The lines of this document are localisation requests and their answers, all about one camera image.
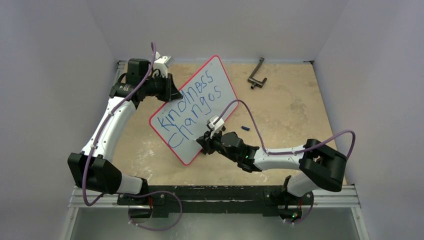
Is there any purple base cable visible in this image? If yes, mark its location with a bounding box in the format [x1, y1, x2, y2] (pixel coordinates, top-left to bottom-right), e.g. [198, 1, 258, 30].
[127, 188, 183, 232]
[282, 188, 316, 226]

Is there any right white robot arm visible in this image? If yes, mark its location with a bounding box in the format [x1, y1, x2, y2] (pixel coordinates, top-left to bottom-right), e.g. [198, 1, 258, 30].
[196, 132, 348, 204]

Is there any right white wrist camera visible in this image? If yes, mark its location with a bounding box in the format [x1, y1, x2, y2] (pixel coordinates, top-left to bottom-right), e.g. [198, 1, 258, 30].
[206, 115, 225, 139]

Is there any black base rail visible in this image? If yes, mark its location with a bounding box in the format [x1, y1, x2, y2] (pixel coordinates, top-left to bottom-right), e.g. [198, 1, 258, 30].
[117, 185, 314, 218]

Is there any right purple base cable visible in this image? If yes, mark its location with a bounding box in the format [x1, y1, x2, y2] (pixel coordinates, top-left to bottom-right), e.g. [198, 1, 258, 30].
[282, 188, 316, 226]

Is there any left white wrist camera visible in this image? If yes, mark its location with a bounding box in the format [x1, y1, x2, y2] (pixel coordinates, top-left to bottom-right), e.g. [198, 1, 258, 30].
[152, 51, 175, 78]

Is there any red framed whiteboard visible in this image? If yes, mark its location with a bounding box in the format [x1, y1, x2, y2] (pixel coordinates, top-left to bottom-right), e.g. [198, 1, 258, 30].
[149, 55, 238, 166]

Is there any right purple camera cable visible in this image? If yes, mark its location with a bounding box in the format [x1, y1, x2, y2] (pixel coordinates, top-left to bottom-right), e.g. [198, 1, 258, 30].
[215, 99, 357, 162]

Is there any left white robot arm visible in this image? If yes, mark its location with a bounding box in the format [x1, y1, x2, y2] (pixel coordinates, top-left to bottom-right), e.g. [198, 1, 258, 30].
[67, 55, 183, 205]

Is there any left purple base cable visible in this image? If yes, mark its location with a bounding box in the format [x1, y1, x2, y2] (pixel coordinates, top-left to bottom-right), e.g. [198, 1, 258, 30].
[127, 188, 183, 232]

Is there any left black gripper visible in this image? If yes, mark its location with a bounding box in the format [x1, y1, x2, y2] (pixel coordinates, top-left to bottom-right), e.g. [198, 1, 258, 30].
[142, 72, 183, 103]

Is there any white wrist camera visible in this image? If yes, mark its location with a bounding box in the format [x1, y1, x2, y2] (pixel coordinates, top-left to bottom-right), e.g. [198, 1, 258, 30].
[152, 51, 175, 78]
[206, 115, 225, 139]

